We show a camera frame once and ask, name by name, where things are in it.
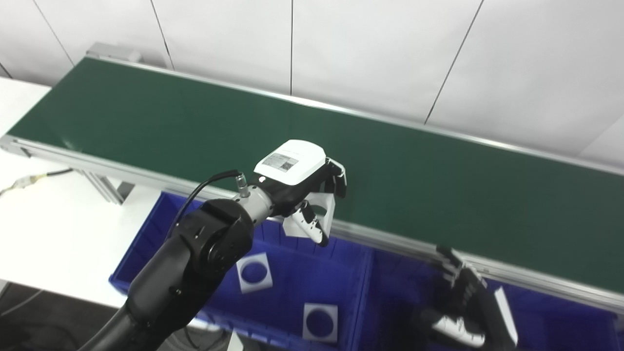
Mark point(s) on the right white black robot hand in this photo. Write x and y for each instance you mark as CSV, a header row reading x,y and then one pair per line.
x,y
468,302

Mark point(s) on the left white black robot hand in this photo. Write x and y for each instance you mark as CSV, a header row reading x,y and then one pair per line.
x,y
292,165

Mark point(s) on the white square part with hole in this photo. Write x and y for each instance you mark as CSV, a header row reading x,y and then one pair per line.
x,y
243,288
306,339
329,214

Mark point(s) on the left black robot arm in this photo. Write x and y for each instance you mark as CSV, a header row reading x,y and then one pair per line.
x,y
195,253

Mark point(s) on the blue plastic bin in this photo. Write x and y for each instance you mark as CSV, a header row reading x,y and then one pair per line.
x,y
287,273
399,292

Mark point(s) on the green conveyor belt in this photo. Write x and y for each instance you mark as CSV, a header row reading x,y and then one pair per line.
x,y
438,195

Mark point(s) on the aluminium conveyor support leg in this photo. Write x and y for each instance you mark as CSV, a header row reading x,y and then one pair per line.
x,y
105,187

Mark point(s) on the grey conveyor motor box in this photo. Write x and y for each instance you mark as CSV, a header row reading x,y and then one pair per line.
x,y
114,51

